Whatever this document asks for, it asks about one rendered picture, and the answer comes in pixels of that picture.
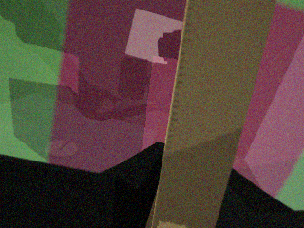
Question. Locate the long tan wooden rail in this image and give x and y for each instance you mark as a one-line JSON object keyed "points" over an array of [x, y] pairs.
{"points": [[221, 47]]}

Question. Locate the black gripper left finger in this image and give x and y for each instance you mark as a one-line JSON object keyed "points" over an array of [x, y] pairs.
{"points": [[36, 194]]}

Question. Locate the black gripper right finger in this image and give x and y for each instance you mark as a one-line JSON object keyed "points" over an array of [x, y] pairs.
{"points": [[244, 205]]}

